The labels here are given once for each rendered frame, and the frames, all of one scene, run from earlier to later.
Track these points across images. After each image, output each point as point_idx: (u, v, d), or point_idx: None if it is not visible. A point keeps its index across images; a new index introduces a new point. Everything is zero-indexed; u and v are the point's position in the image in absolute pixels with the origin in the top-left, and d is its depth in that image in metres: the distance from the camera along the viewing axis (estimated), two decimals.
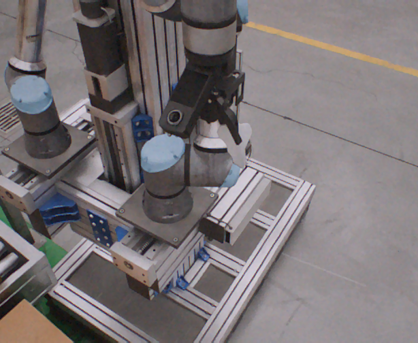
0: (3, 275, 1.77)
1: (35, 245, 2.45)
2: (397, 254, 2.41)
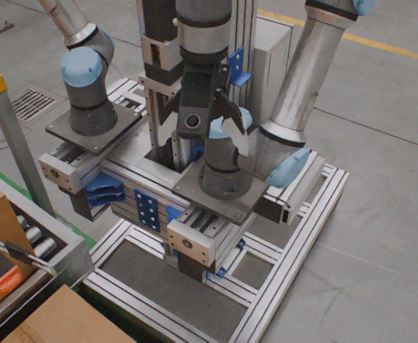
0: None
1: None
2: None
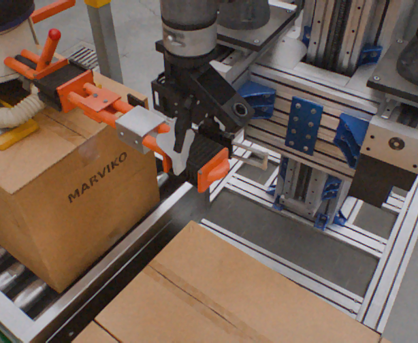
0: None
1: None
2: None
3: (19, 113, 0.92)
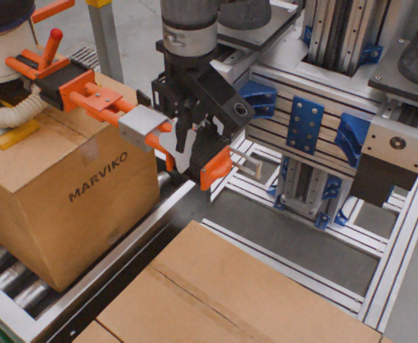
0: None
1: None
2: None
3: (20, 113, 0.93)
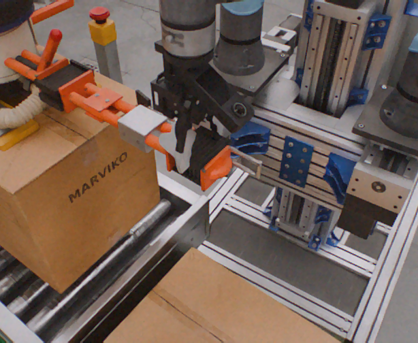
0: (154, 224, 1.57)
1: None
2: None
3: (20, 114, 0.93)
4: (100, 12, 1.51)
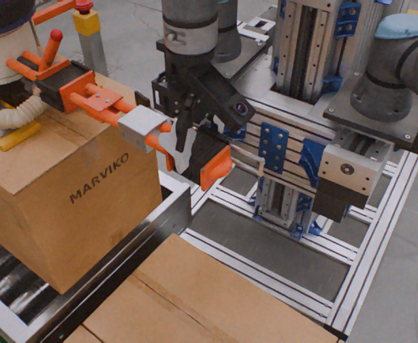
0: None
1: None
2: None
3: (22, 115, 0.93)
4: (83, 3, 1.54)
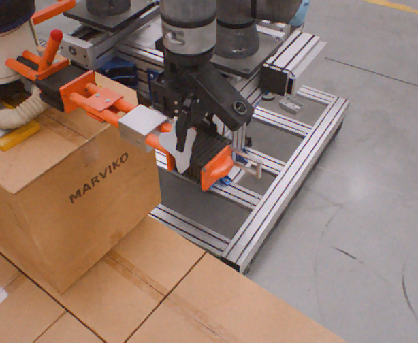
0: None
1: None
2: None
3: (21, 114, 0.93)
4: None
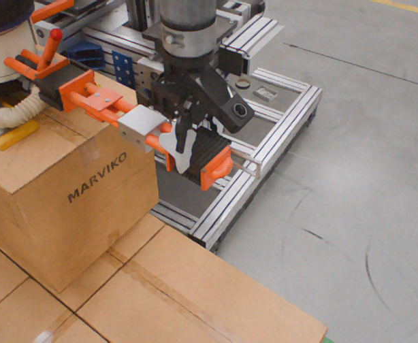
0: None
1: None
2: (401, 153, 2.51)
3: (20, 113, 0.92)
4: None
